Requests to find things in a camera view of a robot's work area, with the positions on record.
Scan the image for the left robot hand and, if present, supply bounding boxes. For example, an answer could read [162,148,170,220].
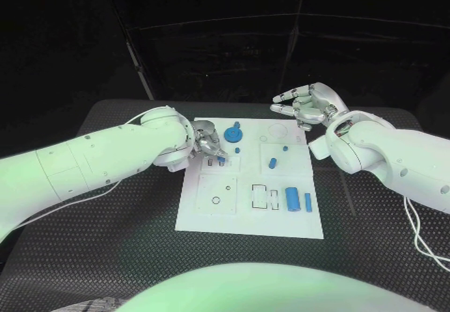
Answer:
[188,120,229,162]

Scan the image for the blue gear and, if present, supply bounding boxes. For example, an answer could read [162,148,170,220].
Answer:
[223,121,245,144]

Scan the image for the thick blue cylinder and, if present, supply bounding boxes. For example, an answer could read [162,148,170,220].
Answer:
[284,187,302,213]

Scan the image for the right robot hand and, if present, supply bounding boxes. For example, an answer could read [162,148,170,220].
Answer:
[269,82,350,133]

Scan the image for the white task board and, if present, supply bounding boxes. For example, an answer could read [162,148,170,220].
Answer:
[174,117,325,240]

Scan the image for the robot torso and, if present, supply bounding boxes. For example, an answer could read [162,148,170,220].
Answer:
[113,261,441,312]

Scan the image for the white cable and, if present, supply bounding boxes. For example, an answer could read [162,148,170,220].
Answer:
[119,106,167,128]
[405,201,450,263]
[402,195,450,273]
[8,179,123,231]

